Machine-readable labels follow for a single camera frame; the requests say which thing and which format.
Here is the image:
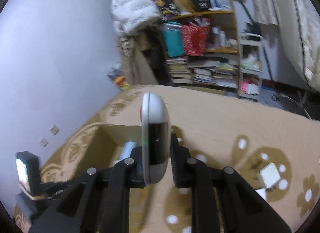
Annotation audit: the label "white puffer jacket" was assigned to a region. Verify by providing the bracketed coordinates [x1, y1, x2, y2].
[107, 0, 166, 38]

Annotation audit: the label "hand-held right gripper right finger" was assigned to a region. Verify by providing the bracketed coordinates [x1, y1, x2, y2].
[170, 133, 292, 233]

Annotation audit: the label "white square box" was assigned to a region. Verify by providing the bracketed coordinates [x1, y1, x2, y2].
[259, 162, 282, 190]

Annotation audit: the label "wooden shelf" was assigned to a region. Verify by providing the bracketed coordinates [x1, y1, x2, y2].
[160, 0, 241, 91]

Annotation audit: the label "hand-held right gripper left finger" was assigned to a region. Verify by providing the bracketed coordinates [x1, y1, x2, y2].
[29, 145, 147, 233]

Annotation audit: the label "row of white bottles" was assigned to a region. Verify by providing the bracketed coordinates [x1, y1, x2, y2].
[211, 26, 238, 48]

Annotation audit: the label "flattened cardboard sheets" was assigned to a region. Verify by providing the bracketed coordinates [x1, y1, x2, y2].
[118, 35, 161, 89]

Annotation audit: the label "cream coat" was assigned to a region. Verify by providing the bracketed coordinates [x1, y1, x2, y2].
[222, 0, 320, 91]

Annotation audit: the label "teal storage bin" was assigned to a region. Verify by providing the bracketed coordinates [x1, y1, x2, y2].
[161, 22, 186, 58]

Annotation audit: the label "red bag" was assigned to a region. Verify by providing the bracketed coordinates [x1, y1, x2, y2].
[181, 19, 211, 57]

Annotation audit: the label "colourful small items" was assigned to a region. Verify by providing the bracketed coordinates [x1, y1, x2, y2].
[107, 69, 131, 91]

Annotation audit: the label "stack of books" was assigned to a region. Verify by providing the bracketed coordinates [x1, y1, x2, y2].
[164, 56, 240, 90]

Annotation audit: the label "white remote control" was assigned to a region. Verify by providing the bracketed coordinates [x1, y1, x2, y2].
[139, 93, 173, 185]

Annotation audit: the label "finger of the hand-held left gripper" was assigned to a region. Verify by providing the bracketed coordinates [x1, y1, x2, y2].
[41, 177, 84, 200]

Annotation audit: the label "tan fluffy item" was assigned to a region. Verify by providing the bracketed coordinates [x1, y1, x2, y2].
[172, 0, 196, 13]

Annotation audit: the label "white trolley cart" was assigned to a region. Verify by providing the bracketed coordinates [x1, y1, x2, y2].
[237, 33, 265, 102]

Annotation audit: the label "beige flower printed blanket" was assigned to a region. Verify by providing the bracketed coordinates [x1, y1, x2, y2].
[14, 84, 320, 233]

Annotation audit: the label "black box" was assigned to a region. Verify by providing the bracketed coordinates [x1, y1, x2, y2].
[191, 0, 216, 13]

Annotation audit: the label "light blue bottle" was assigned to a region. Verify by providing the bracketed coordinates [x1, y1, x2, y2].
[119, 141, 137, 164]

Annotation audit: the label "black printed bag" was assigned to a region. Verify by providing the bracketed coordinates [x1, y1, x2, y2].
[147, 0, 183, 21]

